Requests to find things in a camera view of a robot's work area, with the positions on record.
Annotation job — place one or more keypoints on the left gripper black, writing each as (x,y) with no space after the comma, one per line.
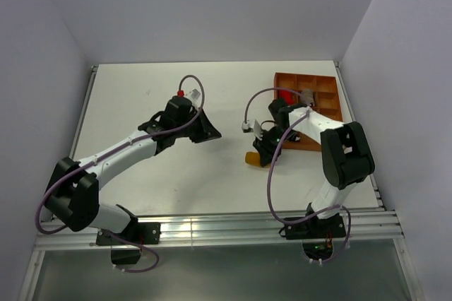
(207,131)

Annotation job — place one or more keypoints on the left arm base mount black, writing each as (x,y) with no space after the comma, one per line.
(139,236)

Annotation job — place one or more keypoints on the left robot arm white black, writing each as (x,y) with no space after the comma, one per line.
(73,192)

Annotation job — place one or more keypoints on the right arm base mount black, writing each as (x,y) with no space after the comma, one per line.
(324,230)

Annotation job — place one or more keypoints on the red rolled sock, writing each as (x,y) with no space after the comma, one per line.
(289,97)

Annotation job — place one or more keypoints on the mustard yellow sock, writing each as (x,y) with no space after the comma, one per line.
(252,159)

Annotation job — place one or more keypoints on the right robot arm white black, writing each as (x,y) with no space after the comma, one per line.
(345,152)

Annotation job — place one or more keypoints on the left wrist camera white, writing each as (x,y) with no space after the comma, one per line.
(194,96)

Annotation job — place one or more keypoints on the orange compartment tray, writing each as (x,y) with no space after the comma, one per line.
(326,98)

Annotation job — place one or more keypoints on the brown grey rolled sock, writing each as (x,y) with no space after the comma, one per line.
(307,97)

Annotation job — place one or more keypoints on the aluminium front rail frame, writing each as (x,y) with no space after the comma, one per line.
(228,229)

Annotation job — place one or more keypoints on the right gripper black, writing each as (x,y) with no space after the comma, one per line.
(263,148)

